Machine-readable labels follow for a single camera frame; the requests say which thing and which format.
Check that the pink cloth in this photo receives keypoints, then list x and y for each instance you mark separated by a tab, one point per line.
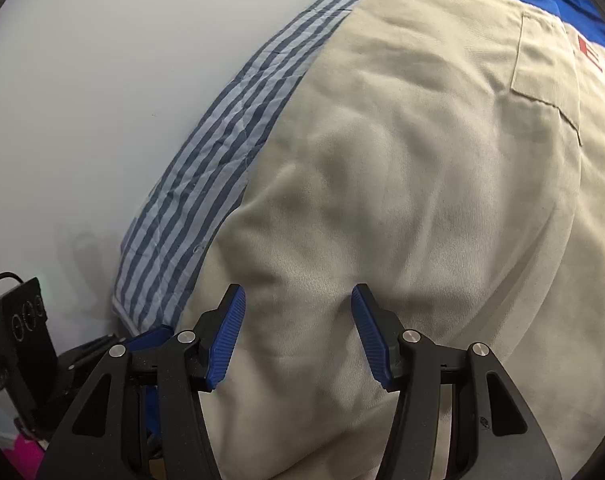
25	457

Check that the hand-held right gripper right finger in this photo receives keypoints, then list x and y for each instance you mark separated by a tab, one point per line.
370	330

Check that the blue white striped quilt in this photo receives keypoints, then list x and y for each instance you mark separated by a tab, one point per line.
222	125

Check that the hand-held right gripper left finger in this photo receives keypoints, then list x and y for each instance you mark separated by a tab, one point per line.
227	330

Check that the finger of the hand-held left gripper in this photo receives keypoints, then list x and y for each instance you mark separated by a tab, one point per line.
147	337

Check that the beige and blue work jacket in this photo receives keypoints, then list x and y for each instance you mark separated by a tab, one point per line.
407	185

